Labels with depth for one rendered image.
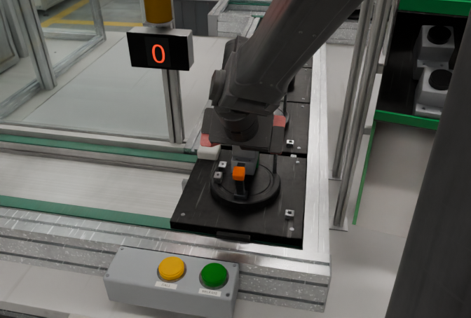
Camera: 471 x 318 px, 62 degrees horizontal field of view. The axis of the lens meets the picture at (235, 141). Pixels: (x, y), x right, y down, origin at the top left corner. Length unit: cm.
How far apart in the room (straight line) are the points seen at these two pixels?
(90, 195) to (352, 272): 56
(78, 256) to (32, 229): 10
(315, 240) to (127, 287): 33
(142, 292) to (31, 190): 41
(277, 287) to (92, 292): 34
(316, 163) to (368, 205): 22
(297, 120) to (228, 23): 96
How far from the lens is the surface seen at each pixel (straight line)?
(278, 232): 71
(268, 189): 77
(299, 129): 99
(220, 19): 190
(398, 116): 61
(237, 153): 73
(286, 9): 32
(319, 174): 87
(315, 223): 76
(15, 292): 87
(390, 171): 74
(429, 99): 60
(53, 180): 99
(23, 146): 110
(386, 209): 73
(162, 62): 80
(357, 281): 82
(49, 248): 83
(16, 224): 84
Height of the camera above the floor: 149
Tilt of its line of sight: 34 degrees down
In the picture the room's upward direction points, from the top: straight up
